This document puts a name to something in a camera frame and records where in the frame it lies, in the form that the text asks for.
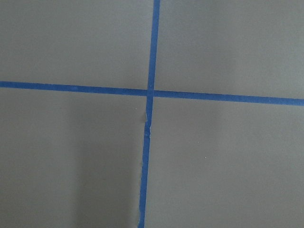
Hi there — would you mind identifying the blue tape line crosswise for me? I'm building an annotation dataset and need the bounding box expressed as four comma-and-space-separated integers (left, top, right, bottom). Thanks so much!
0, 81, 304, 106

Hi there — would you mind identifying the blue tape line lengthwise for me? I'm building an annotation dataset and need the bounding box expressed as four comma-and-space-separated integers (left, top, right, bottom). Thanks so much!
137, 0, 161, 228

